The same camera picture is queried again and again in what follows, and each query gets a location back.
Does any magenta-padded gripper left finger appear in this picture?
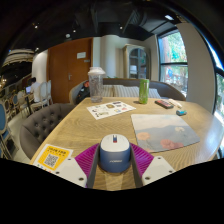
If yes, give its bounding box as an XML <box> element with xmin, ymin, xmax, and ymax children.
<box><xmin>53</xmin><ymin>143</ymin><xmax>101</xmax><ymax>190</ymax></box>

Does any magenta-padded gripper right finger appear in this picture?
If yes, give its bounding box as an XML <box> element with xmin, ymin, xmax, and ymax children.
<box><xmin>129</xmin><ymin>142</ymin><xmax>176</xmax><ymax>189</ymax></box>

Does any blue and white computer mouse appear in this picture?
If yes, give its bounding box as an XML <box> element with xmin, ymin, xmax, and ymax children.
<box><xmin>98</xmin><ymin>133</ymin><xmax>132</xmax><ymax>174</ymax></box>

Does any landscape print mouse pad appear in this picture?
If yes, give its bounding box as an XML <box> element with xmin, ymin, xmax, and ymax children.
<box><xmin>130</xmin><ymin>113</ymin><xmax>201</xmax><ymax>154</ymax></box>

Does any yellow code card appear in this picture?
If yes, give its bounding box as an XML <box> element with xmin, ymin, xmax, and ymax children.
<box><xmin>32</xmin><ymin>143</ymin><xmax>74</xmax><ymax>172</ymax></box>

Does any grey tufted armchair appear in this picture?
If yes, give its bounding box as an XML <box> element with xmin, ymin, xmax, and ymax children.
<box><xmin>19</xmin><ymin>102</ymin><xmax>78</xmax><ymax>161</ymax></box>

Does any white sticker sheet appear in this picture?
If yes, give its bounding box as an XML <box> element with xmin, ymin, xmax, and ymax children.
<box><xmin>86</xmin><ymin>100</ymin><xmax>137</xmax><ymax>121</ymax></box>

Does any black and red flat case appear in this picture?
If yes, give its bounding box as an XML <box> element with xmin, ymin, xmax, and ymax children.
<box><xmin>154</xmin><ymin>98</ymin><xmax>175</xmax><ymax>110</ymax></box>

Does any small teal box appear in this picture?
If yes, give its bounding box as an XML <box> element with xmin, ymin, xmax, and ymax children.
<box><xmin>175</xmin><ymin>109</ymin><xmax>188</xmax><ymax>117</ymax></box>

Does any white tube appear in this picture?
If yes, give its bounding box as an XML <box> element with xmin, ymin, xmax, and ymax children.
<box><xmin>167</xmin><ymin>98</ymin><xmax>184</xmax><ymax>109</ymax></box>

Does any black backpack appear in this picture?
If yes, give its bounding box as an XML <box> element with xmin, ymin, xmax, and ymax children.
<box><xmin>75</xmin><ymin>79</ymin><xmax>92</xmax><ymax>105</ymax></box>

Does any striped cushion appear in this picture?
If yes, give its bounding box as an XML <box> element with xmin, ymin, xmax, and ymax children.
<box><xmin>113</xmin><ymin>85</ymin><xmax>140</xmax><ymax>98</ymax></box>
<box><xmin>102</xmin><ymin>84</ymin><xmax>116</xmax><ymax>98</ymax></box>
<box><xmin>148</xmin><ymin>87</ymin><xmax>162</xmax><ymax>99</ymax></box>

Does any green drink can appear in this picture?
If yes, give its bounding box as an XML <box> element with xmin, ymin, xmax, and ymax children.
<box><xmin>138</xmin><ymin>78</ymin><xmax>151</xmax><ymax>105</ymax></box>

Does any grey curved sofa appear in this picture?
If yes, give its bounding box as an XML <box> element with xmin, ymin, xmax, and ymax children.
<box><xmin>68</xmin><ymin>77</ymin><xmax>187</xmax><ymax>105</ymax></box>

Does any clear shaker bottle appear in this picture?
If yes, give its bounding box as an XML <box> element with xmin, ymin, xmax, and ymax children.
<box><xmin>87</xmin><ymin>66</ymin><xmax>107</xmax><ymax>104</ymax></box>

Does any group of white chairs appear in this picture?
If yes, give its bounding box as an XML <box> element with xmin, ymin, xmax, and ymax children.
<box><xmin>16</xmin><ymin>79</ymin><xmax>54</xmax><ymax>114</ymax></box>

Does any person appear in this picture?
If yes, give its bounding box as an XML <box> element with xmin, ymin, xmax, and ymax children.
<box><xmin>29</xmin><ymin>77</ymin><xmax>42</xmax><ymax>104</ymax></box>

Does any blue round-back chair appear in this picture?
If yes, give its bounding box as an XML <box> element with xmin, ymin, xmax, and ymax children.
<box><xmin>0</xmin><ymin>101</ymin><xmax>16</xmax><ymax>159</ymax></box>

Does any brown wooden door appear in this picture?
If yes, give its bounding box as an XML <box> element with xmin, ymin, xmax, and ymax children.
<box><xmin>46</xmin><ymin>37</ymin><xmax>94</xmax><ymax>104</ymax></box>

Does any black framed side window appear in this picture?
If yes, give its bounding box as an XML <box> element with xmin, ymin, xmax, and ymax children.
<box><xmin>213</xmin><ymin>66</ymin><xmax>224</xmax><ymax>126</ymax></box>

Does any arched glass cabinet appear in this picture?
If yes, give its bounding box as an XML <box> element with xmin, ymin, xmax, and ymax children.
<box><xmin>122</xmin><ymin>44</ymin><xmax>152</xmax><ymax>80</ymax></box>

